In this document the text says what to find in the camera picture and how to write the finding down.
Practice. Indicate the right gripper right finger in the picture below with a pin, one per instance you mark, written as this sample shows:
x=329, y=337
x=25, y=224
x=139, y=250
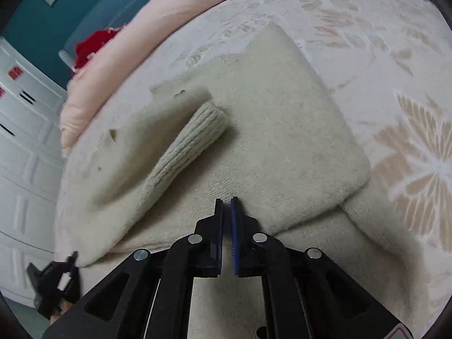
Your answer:
x=306, y=295

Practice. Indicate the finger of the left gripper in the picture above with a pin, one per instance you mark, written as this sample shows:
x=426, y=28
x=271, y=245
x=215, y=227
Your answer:
x=71, y=262

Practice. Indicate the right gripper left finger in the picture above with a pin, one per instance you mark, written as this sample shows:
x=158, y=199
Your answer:
x=149, y=294

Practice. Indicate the beige knit heart sweater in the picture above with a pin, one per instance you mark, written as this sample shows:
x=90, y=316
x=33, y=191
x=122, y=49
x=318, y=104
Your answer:
x=258, y=125

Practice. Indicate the person's left hand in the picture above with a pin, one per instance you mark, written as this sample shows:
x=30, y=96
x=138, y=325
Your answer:
x=63, y=307

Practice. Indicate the white wardrobe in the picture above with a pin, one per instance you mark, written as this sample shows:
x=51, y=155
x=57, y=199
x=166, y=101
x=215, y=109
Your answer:
x=31, y=170

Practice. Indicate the red garment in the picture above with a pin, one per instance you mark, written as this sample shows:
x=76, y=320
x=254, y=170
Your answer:
x=91, y=45

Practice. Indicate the blue upholstered headboard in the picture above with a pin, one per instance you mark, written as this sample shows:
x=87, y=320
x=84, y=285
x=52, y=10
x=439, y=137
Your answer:
x=105, y=14

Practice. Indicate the pink butterfly bed sheet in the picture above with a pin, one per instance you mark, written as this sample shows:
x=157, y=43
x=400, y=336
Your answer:
x=386, y=64

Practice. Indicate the pink folded duvet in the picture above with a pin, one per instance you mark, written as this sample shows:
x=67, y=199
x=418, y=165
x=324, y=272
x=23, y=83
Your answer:
x=105, y=72

